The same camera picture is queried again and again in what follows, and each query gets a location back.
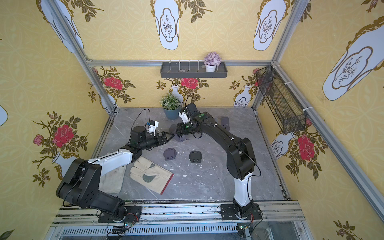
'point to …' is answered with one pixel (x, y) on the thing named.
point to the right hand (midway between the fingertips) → (179, 133)
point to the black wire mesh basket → (289, 115)
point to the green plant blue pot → (171, 106)
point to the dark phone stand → (195, 156)
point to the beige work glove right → (152, 175)
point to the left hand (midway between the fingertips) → (172, 137)
